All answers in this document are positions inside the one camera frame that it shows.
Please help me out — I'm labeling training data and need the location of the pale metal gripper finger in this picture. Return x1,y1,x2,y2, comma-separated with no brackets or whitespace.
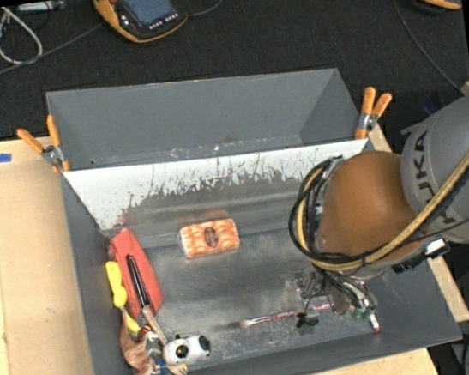
292,269,325,301
303,295,336,316

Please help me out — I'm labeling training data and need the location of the small black clip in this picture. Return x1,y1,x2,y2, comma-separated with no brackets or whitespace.
293,309,321,330

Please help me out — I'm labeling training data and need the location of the pink thin stick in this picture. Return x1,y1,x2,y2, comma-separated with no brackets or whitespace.
238,307,310,329

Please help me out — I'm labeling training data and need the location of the grey metal bin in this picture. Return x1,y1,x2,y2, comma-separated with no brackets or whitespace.
45,39,469,375

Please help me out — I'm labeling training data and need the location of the orange and white packet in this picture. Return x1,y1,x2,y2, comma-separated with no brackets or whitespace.
176,215,244,261

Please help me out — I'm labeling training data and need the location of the black and white toy cow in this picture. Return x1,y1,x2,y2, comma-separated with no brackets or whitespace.
159,330,215,370

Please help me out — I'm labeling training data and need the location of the pale wooden brush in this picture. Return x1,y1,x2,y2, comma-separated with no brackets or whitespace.
139,299,189,375

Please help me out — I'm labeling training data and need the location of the brown toy animal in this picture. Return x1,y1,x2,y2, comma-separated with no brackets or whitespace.
117,319,163,375

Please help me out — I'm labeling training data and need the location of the red flat case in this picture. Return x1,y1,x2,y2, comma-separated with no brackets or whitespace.
105,222,167,322

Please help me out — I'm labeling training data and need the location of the brown cardboard board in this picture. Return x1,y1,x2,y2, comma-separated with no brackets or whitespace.
0,153,98,375

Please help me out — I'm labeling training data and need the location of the black cylinder on white bracket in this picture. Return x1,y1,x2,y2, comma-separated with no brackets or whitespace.
388,237,454,276

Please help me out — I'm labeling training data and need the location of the yellow plastic handle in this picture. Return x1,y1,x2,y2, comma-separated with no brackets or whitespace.
104,257,142,338

